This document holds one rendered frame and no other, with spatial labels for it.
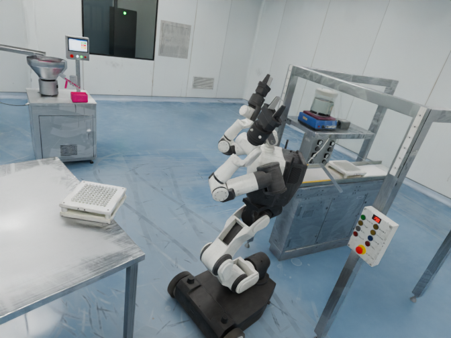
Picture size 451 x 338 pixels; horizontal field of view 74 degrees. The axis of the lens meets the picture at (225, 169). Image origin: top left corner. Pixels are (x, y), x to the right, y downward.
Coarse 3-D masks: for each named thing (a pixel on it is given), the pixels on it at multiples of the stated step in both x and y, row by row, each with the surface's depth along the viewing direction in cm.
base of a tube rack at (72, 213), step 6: (120, 204) 160; (72, 210) 148; (78, 210) 148; (114, 210) 154; (66, 216) 146; (72, 216) 146; (78, 216) 146; (84, 216) 146; (90, 216) 146; (96, 216) 147; (102, 216) 148; (114, 216) 152; (102, 222) 147; (108, 222) 147
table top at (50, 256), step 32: (32, 160) 188; (0, 192) 154; (32, 192) 159; (64, 192) 164; (0, 224) 134; (32, 224) 138; (64, 224) 142; (96, 224) 145; (0, 256) 118; (32, 256) 121; (64, 256) 124; (96, 256) 127; (128, 256) 131; (0, 288) 106; (32, 288) 108; (64, 288) 111; (0, 320) 97
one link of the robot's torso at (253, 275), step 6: (240, 258) 212; (240, 264) 211; (246, 264) 206; (246, 270) 207; (252, 270) 204; (252, 276) 200; (258, 276) 204; (240, 282) 193; (246, 282) 195; (252, 282) 202; (240, 288) 193; (246, 288) 199
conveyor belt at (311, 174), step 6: (312, 168) 259; (318, 168) 262; (360, 168) 281; (366, 168) 284; (372, 168) 287; (378, 168) 289; (306, 174) 245; (312, 174) 248; (318, 174) 250; (324, 174) 252; (366, 174) 270; (372, 174) 272; (378, 174) 275; (384, 174) 278; (306, 180) 235; (312, 180) 237
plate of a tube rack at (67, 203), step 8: (80, 184) 161; (88, 184) 162; (96, 184) 163; (104, 184) 165; (72, 192) 153; (104, 192) 158; (120, 192) 161; (64, 200) 146; (112, 200) 153; (72, 208) 144; (80, 208) 144; (88, 208) 144; (96, 208) 145; (104, 208) 146; (112, 208) 147
